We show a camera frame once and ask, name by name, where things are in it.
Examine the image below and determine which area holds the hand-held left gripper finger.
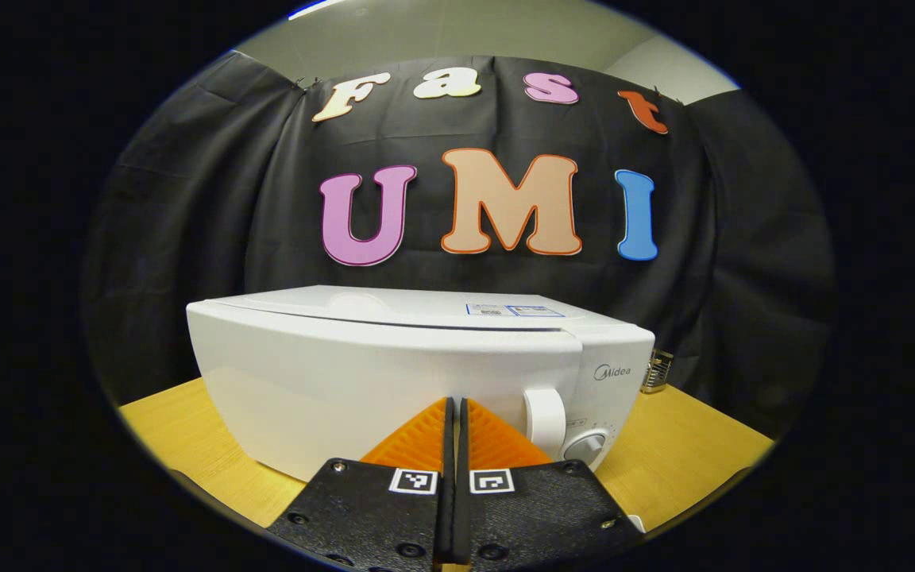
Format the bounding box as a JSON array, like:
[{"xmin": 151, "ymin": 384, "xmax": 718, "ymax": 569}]
[
  {"xmin": 267, "ymin": 397, "xmax": 456, "ymax": 572},
  {"xmin": 457, "ymin": 397, "xmax": 645, "ymax": 572}
]

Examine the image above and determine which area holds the white microwave oven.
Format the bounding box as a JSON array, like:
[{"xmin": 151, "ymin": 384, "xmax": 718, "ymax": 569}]
[{"xmin": 186, "ymin": 284, "xmax": 657, "ymax": 484}]

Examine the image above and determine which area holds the clear glass cup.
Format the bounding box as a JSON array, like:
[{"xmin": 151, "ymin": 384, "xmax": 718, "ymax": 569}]
[{"xmin": 640, "ymin": 347, "xmax": 674, "ymax": 395}]

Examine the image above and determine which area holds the black backdrop cloth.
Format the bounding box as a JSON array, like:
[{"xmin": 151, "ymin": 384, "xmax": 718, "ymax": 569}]
[{"xmin": 84, "ymin": 52, "xmax": 836, "ymax": 438}]

